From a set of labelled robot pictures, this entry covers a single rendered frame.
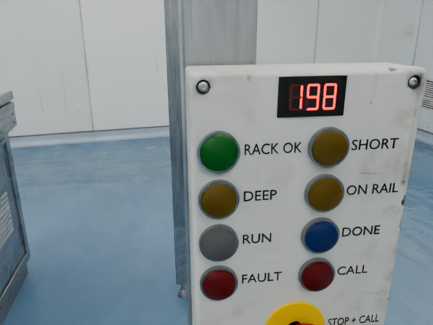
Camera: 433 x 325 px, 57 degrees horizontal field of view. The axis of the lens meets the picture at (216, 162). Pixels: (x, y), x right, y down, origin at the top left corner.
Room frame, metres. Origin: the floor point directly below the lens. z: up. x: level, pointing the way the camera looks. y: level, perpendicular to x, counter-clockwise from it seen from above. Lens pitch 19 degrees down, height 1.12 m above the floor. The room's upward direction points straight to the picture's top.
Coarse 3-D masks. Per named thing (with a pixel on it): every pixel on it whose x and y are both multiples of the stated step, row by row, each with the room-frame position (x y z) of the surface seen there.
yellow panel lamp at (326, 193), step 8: (320, 184) 0.27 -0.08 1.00; (328, 184) 0.27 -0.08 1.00; (336, 184) 0.27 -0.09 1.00; (312, 192) 0.27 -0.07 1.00; (320, 192) 0.27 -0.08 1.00; (328, 192) 0.27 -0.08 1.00; (336, 192) 0.27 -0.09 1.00; (312, 200) 0.27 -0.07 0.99; (320, 200) 0.27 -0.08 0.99; (328, 200) 0.27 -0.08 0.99; (336, 200) 0.27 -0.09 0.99; (320, 208) 0.27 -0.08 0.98; (328, 208) 0.27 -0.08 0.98
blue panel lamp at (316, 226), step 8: (320, 224) 0.27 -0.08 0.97; (328, 224) 0.27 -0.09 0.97; (312, 232) 0.27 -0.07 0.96; (320, 232) 0.27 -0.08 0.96; (328, 232) 0.27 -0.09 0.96; (336, 232) 0.27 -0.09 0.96; (312, 240) 0.27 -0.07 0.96; (320, 240) 0.27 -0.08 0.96; (328, 240) 0.27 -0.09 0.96; (336, 240) 0.27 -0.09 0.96; (312, 248) 0.27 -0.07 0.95; (320, 248) 0.27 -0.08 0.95; (328, 248) 0.27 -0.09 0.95
